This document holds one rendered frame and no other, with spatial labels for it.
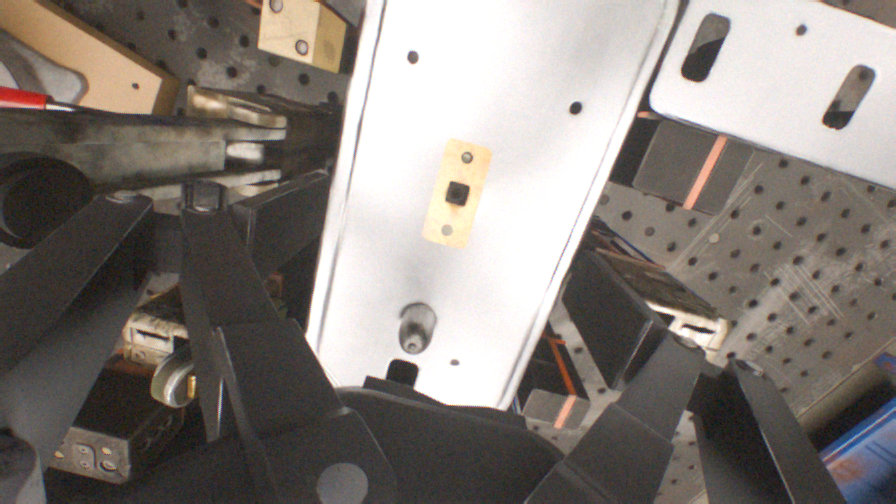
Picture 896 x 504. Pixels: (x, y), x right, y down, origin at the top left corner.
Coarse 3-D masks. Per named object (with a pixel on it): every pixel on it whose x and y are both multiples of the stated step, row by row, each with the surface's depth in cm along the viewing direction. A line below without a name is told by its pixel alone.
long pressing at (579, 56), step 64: (384, 0) 26; (448, 0) 26; (512, 0) 26; (576, 0) 26; (640, 0) 26; (384, 64) 28; (448, 64) 28; (512, 64) 28; (576, 64) 27; (640, 64) 27; (384, 128) 30; (448, 128) 29; (512, 128) 29; (576, 128) 29; (384, 192) 31; (512, 192) 31; (576, 192) 31; (320, 256) 33; (384, 256) 33; (448, 256) 33; (512, 256) 33; (320, 320) 35; (384, 320) 35; (448, 320) 35; (512, 320) 35; (448, 384) 38; (512, 384) 38
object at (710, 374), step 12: (708, 372) 11; (720, 372) 12; (696, 384) 11; (708, 384) 11; (720, 384) 11; (696, 396) 11; (708, 396) 11; (720, 396) 11; (732, 396) 11; (696, 408) 12; (708, 408) 11; (720, 408) 11; (708, 420) 11; (720, 420) 11
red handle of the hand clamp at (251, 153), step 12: (0, 96) 17; (12, 96) 18; (24, 96) 18; (36, 96) 18; (48, 96) 19; (48, 108) 18; (60, 108) 19; (72, 108) 19; (84, 108) 19; (228, 144) 23; (240, 144) 23; (252, 144) 24; (264, 144) 24; (228, 156) 23; (240, 156) 23; (252, 156) 24; (264, 156) 24
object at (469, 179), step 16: (448, 144) 29; (464, 144) 29; (448, 160) 29; (480, 160) 29; (448, 176) 30; (464, 176) 30; (480, 176) 30; (448, 192) 29; (464, 192) 29; (480, 192) 30; (432, 208) 30; (448, 208) 30; (464, 208) 30; (432, 224) 30; (464, 224) 30; (432, 240) 30; (448, 240) 30; (464, 240) 30
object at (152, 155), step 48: (0, 144) 11; (48, 144) 13; (96, 144) 15; (144, 144) 17; (192, 144) 20; (0, 192) 10; (48, 192) 11; (96, 192) 15; (144, 192) 17; (0, 240) 10
